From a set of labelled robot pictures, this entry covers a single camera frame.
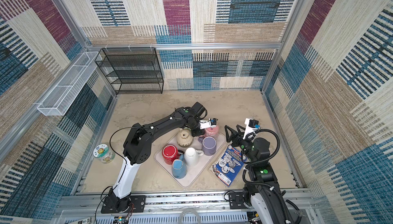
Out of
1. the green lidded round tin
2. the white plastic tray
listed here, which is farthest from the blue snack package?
the green lidded round tin

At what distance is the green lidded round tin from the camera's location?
83 cm

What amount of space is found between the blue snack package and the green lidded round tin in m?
0.56

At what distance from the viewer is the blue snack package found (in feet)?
2.63

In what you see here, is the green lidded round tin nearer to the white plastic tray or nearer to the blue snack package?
the white plastic tray

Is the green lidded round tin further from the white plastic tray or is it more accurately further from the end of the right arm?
the end of the right arm

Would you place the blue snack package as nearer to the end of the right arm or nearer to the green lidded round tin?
the end of the right arm
